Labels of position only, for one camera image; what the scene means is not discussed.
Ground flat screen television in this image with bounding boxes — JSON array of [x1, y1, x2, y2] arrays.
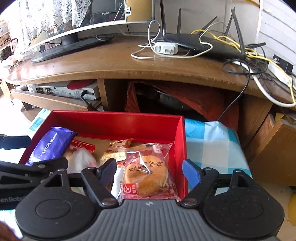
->
[[31, 1, 125, 63]]

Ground steamed cake packet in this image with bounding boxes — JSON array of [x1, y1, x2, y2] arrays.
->
[[63, 148, 97, 174]]

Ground red bag under stand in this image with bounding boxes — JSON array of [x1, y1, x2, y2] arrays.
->
[[125, 80, 239, 131]]

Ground blue white checkered tablecloth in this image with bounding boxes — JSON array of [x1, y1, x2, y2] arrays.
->
[[28, 108, 253, 195]]

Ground white power adapter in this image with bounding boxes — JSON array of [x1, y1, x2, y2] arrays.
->
[[154, 42, 178, 55]]

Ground white date snack pouch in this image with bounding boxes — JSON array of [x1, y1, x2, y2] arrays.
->
[[99, 138, 133, 198]]

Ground black wifi router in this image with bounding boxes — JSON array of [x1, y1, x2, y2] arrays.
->
[[159, 1, 266, 59]]

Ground wooden tv stand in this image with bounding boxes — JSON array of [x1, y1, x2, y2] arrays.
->
[[0, 33, 296, 149]]

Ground white lace cloth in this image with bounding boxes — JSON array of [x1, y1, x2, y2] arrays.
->
[[1, 0, 90, 60]]

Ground black power cable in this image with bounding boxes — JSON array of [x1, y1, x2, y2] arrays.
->
[[217, 41, 266, 122]]

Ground thick white cable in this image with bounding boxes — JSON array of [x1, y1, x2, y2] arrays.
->
[[232, 60, 296, 108]]

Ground silver av receiver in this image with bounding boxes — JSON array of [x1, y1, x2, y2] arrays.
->
[[32, 80, 100, 100]]

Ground red orange pastry packet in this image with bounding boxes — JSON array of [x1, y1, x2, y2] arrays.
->
[[114, 143, 181, 201]]

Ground red cardboard box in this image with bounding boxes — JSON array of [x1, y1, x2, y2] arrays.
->
[[20, 110, 188, 198]]

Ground yellow network cable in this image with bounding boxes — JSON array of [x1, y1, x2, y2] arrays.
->
[[191, 29, 296, 105]]

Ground white adapter cable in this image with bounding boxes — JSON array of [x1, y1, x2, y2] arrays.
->
[[130, 19, 214, 60]]

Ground red white snack packet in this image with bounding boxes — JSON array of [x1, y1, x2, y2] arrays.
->
[[68, 139, 96, 154]]

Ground purple biscuit packet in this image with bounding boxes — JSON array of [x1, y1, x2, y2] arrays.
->
[[26, 126, 77, 166]]

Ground white power strip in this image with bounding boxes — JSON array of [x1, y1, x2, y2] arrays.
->
[[268, 62, 296, 90]]

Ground brown cardboard box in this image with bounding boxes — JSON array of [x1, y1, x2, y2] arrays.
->
[[245, 113, 295, 186]]

